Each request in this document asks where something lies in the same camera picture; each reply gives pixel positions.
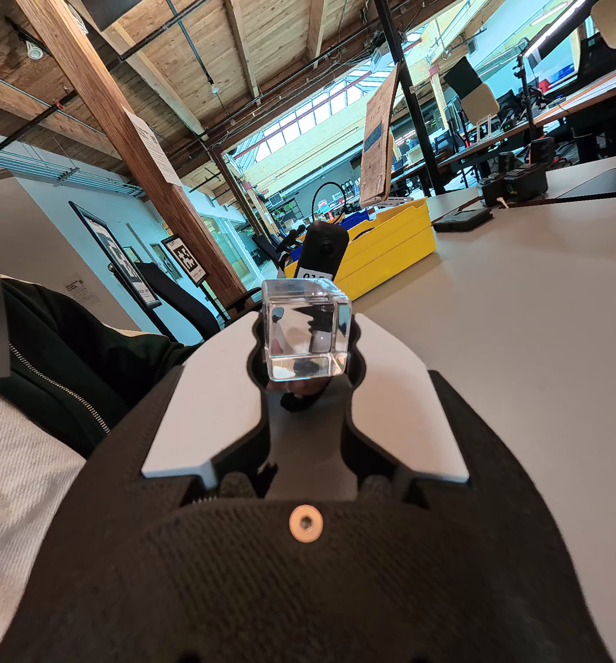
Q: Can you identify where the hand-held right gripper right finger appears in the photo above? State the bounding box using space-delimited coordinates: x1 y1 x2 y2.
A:
341 313 470 491

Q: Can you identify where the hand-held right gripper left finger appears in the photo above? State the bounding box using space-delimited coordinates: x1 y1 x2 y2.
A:
141 311 267 491

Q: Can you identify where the clear acrylic cube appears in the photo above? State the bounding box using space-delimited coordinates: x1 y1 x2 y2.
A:
261 279 352 382

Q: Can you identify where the grey desk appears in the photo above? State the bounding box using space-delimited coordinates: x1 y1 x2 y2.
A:
264 150 616 663

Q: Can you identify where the black desk mat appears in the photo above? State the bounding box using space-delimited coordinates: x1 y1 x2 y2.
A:
559 165 616 200

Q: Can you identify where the person's left hand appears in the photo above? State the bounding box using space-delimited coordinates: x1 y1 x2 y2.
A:
278 379 335 395

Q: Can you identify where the yellow plastic bin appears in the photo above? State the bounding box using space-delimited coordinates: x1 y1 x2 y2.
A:
284 197 438 301

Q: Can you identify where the black office chair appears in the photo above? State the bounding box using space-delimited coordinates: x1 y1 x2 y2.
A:
134 261 263 344

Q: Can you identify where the printed cardboard panel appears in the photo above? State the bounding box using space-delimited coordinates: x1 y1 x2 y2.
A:
359 65 403 208

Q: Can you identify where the small framed marker sign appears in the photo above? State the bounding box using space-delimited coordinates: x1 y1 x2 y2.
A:
161 236 226 322

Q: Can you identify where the black flat box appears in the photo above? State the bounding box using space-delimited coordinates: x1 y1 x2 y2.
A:
432 204 494 232

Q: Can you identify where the black steel pole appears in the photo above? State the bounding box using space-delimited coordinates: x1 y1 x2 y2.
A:
372 0 446 195

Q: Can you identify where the black battery charger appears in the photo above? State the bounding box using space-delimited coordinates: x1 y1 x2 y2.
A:
503 168 549 204
480 175 506 207

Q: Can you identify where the large framed marker sign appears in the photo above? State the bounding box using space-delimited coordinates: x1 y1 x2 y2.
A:
69 201 179 343

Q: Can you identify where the white paper notice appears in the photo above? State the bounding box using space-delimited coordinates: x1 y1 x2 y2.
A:
123 106 185 187

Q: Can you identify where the tan and black board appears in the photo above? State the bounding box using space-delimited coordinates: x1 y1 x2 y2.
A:
444 56 501 145

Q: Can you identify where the wooden pillar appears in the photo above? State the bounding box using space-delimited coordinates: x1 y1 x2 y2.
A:
15 0 249 311

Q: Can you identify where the black lamp with light bar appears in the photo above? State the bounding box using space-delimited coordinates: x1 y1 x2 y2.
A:
514 0 601 142

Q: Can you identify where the black looped cable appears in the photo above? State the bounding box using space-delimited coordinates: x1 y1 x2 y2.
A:
313 181 348 221

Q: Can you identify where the slim wooden post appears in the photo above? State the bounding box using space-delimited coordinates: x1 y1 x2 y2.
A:
209 147 270 244

